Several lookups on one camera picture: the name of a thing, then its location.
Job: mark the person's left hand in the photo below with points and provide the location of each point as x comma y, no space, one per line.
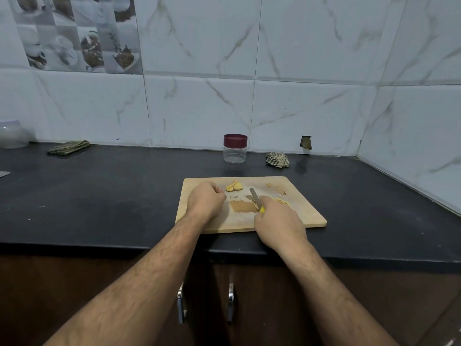
205,204

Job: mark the crumpled patterned cloth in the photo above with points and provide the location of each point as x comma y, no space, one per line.
277,160

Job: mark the person's right hand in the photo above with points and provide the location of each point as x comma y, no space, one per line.
279,225

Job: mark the clear jar maroon lid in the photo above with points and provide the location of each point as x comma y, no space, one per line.
235,156

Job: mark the person's left forearm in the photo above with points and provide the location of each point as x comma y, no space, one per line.
122,292

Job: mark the wooden cutting board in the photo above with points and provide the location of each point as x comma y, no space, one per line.
310,212

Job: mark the small ginger peel scraps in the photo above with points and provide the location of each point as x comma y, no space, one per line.
276,189

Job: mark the brown wooden cabinet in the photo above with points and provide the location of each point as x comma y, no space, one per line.
72,306

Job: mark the pile of yellow ginger slices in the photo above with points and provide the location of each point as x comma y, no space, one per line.
234,186

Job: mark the folded green cloth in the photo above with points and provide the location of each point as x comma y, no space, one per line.
69,147

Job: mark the person's right forearm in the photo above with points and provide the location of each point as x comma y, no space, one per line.
338,299

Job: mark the decorative picture tiles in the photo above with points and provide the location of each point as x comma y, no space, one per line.
72,32

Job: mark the black countertop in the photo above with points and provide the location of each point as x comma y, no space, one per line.
72,201

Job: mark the pile of ginger strips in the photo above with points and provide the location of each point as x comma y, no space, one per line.
243,206

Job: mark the clear plastic container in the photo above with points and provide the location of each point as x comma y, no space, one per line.
13,134

